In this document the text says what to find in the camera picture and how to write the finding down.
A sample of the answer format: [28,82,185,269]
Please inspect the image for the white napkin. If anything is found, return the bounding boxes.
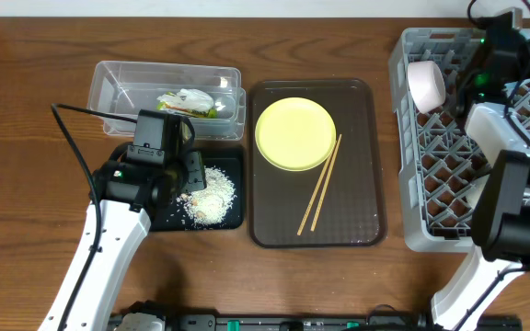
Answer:
[157,88,214,112]

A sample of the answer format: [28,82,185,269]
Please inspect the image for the green snack wrapper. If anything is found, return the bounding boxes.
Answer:
[156,89,217,119]

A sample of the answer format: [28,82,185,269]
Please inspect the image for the rice food scraps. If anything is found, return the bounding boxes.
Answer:
[176,167,236,225]

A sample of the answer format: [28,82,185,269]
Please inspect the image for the pink bowl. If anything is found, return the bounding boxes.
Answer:
[407,61,446,114]

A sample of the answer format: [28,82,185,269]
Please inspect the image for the yellow plate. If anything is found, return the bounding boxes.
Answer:
[255,97,338,172]

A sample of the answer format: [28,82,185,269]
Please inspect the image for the pale green cup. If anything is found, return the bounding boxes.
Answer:
[465,175,490,209]

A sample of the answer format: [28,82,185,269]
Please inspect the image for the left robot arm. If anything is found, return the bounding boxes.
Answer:
[40,104,207,330]

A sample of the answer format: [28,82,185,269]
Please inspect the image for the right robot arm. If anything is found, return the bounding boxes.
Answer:
[431,7,530,330]

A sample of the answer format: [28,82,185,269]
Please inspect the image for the grey dishwasher rack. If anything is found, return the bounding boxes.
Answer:
[387,27,530,253]

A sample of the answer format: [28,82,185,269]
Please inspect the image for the clear plastic bin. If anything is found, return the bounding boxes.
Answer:
[87,61,246,141]

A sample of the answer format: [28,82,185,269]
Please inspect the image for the black plastic tray bin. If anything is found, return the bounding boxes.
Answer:
[151,148,244,232]

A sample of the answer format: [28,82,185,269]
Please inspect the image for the dark brown serving tray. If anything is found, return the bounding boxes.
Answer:
[248,79,386,248]

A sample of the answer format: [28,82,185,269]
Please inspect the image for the right black cable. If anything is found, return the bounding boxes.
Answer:
[466,0,530,162]

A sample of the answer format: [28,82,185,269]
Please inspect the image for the black cable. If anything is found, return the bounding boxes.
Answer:
[50,102,138,331]
[466,0,530,162]

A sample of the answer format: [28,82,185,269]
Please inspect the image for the left black cable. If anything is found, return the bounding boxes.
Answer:
[50,102,138,331]

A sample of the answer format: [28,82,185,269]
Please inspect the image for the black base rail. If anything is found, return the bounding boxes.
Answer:
[108,301,524,331]

